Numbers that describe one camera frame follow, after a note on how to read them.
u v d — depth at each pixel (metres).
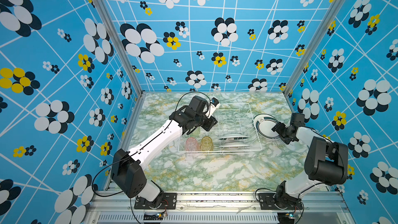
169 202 0.73
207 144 0.87
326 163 0.46
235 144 0.80
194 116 0.59
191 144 0.88
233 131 0.96
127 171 0.40
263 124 0.99
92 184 0.75
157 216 0.70
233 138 0.94
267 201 0.73
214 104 0.67
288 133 0.72
